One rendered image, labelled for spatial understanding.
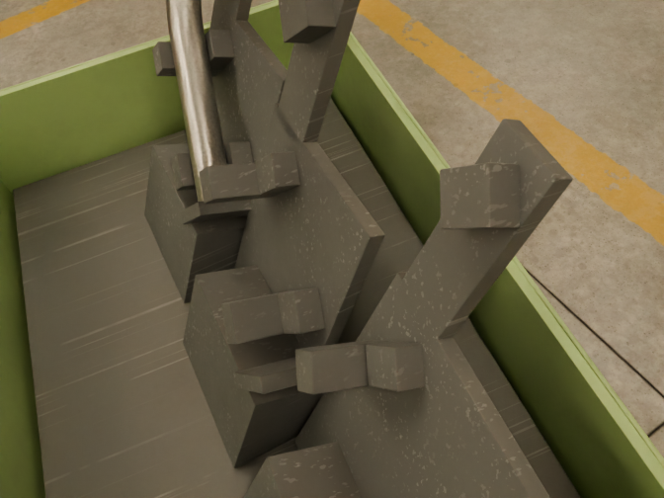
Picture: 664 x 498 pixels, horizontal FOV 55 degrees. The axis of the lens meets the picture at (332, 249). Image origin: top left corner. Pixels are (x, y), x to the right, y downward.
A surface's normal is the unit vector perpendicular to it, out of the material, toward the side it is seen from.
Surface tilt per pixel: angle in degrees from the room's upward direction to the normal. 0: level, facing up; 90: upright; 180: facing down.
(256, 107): 65
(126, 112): 90
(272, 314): 46
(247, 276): 25
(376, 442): 61
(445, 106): 0
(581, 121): 1
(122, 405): 0
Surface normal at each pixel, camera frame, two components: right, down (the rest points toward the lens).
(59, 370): -0.11, -0.59
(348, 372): 0.51, -0.07
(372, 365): -0.86, 0.03
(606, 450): -0.92, 0.36
